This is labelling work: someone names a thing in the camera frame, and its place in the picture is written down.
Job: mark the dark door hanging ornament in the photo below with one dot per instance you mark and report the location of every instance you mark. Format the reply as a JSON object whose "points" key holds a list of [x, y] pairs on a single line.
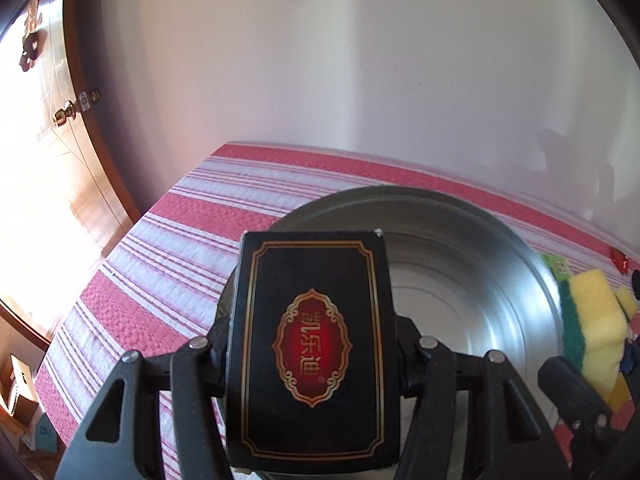
{"points": [[34, 38]]}

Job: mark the cardboard boxes on floor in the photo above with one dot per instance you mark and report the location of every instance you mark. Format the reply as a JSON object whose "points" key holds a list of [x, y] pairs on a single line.
{"points": [[21, 411]]}

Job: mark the green tissue pack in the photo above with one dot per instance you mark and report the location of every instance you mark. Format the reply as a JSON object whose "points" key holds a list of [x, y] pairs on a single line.
{"points": [[558, 266]]}

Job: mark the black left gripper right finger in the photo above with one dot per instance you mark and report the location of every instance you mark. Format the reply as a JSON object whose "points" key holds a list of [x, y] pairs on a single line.
{"points": [[507, 436]]}

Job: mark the yellow green scrub sponge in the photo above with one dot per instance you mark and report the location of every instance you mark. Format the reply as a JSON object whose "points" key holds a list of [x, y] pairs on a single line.
{"points": [[596, 326]]}

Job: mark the round metal tin tray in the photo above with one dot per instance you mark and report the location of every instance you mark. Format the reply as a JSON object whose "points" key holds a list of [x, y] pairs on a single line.
{"points": [[458, 273]]}

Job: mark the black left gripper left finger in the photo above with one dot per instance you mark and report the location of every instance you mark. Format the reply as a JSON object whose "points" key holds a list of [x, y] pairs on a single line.
{"points": [[119, 437]]}

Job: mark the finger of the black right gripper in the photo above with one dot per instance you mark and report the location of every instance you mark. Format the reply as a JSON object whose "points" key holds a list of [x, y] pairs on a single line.
{"points": [[598, 450]]}

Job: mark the brass door knob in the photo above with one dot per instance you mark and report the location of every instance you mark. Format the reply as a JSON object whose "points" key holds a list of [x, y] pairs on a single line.
{"points": [[85, 100]]}

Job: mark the red candy wrapper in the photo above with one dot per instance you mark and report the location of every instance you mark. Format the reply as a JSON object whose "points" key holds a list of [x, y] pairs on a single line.
{"points": [[620, 260]]}

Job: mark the black playing card box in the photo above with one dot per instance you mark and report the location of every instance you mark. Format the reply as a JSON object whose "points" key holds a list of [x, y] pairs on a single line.
{"points": [[312, 375]]}

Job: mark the wooden door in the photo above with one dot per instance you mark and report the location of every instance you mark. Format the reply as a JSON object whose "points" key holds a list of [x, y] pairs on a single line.
{"points": [[60, 215]]}

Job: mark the red white striped tablecloth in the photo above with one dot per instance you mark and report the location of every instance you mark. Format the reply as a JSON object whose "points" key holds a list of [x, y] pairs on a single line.
{"points": [[162, 284]]}

